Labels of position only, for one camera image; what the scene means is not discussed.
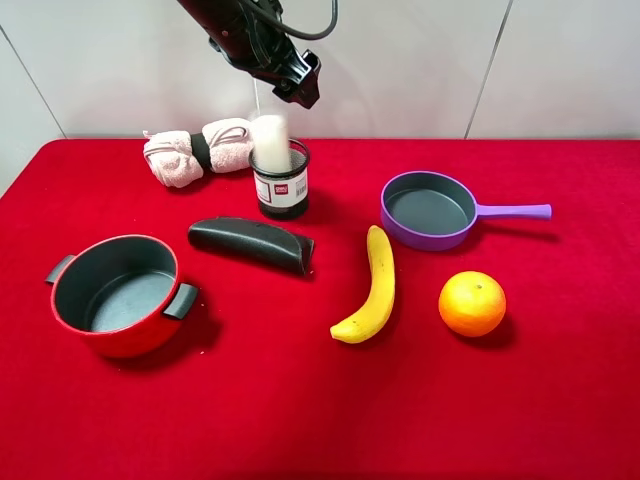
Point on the black leather case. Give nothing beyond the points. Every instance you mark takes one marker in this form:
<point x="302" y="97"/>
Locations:
<point x="254" y="241"/>

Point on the red pot with black handles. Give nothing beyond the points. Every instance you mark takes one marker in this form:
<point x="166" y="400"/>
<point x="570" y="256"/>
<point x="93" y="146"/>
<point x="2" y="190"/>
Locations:
<point x="123" y="296"/>

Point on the yellow banana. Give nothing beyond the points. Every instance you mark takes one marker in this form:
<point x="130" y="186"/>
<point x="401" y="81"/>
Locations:
<point x="372" y="316"/>

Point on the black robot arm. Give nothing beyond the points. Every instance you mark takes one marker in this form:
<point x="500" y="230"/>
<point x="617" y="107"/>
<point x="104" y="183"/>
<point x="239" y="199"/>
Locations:
<point x="203" y="11"/>

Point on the black mesh pen cup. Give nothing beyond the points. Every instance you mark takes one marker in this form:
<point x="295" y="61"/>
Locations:
<point x="284" y="196"/>

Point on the orange fruit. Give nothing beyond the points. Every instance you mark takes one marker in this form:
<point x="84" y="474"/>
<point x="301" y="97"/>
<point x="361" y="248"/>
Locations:
<point x="472" y="303"/>

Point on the purple frying pan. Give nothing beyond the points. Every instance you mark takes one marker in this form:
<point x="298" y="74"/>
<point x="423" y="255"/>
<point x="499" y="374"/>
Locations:
<point x="430" y="211"/>

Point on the red tablecloth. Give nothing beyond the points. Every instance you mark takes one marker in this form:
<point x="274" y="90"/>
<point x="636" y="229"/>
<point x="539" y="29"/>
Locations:
<point x="254" y="387"/>

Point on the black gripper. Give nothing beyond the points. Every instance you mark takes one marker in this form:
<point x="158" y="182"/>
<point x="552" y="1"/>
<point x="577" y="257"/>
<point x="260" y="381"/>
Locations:
<point x="252" y="40"/>

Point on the rolled pink towel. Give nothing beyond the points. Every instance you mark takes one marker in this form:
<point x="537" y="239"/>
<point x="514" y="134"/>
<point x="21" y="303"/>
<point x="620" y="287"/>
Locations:
<point x="177" y="158"/>

